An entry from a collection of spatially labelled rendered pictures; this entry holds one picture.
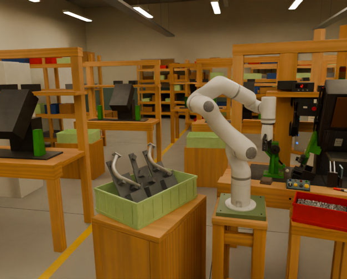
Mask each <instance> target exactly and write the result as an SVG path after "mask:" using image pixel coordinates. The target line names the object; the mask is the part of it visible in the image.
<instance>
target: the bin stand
mask: <svg viewBox="0 0 347 279"><path fill-rule="evenodd" d="M292 214H293V208H290V211H289V217H290V222H289V236H288V251H287V265H286V279H297V274H298V261H299V248H300V241H301V236H306V237H313V238H318V239H325V240H333V241H334V251H333V260H332V270H331V276H330V279H347V232H343V231H338V230H333V229H327V228H322V227H319V226H314V225H308V224H303V223H298V222H294V221H292V219H291V217H292Z"/></svg>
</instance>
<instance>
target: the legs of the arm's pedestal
mask: <svg viewBox="0 0 347 279"><path fill-rule="evenodd" d="M227 228H228V225H218V224H213V242H212V279H233V278H226V270H227V245H228V244H230V245H239V246H247V247H252V256H251V279H264V270H265V252H266V232H267V230H262V229H253V233H246V232H237V231H228V230H227Z"/></svg>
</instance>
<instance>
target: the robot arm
mask: <svg viewBox="0 0 347 279"><path fill-rule="evenodd" d="M222 94H223V95H225V96H227V97H229V98H231V99H233V100H235V101H237V102H239V103H241V104H244V107H245V108H247V109H248V110H250V111H253V112H255V113H259V114H261V124H262V130H261V140H262V151H266V152H267V151H268V148H272V138H273V125H274V123H275V120H276V97H274V96H264V97H261V101H258V100H257V99H256V95H255V93H254V92H252V91H251V90H249V89H247V88H245V87H243V86H241V85H239V84H238V83H236V82H234V81H232V80H230V79H228V78H226V77H224V76H216V77H214V78H213V79H211V80H210V81H209V82H208V83H207V84H205V85H204V86H202V87H201V88H199V89H197V90H196V91H194V92H193V93H192V94H191V95H190V96H189V97H188V99H187V108H188V109H189V110H190V111H192V112H195V113H198V114H200V115H201V116H202V117H203V118H204V119H205V120H206V122H207V124H208V126H209V127H210V129H211V130H212V131H213V132H214V133H215V134H216V135H217V136H218V137H219V138H221V139H222V140H223V141H224V142H225V143H226V146H225V151H226V156H227V159H228V161H229V164H230V167H231V197H230V198H228V199H227V200H226V201H225V205H226V206H227V207H228V208H229V209H231V210H234V211H250V210H253V209H254V208H255V207H256V203H255V201H254V200H252V199H251V169H250V166H249V164H248V162H247V161H251V160H253V159H255V157H256V156H257V147H256V145H255V144H254V143H253V142H252V141H250V140H249V139H248V138H247V137H245V136H244V135H243V134H242V133H240V132H239V131H238V130H236V129H235V128H234V127H233V126H232V125H231V124H230V123H229V122H228V121H227V120H226V119H225V118H224V116H223V115H222V114H221V112H220V110H219V107H218V105H217V104H216V103H215V101H214V100H213V99H214V98H216V97H218V96H220V95H222Z"/></svg>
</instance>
